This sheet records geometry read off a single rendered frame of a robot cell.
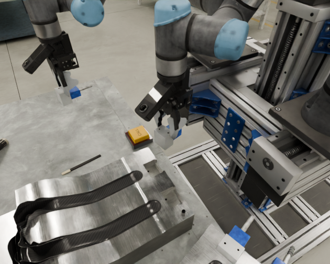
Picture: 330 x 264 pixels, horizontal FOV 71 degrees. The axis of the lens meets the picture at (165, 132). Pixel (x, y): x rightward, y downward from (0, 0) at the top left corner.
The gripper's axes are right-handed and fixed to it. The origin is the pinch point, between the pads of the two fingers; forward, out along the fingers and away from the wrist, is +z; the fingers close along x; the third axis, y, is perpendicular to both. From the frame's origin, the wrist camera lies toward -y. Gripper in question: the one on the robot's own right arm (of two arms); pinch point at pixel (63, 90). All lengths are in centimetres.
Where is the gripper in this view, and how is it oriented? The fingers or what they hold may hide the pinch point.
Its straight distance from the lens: 94.5
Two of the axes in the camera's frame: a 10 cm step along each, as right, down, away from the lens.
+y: 7.8, -4.4, 4.4
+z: 0.0, 7.1, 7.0
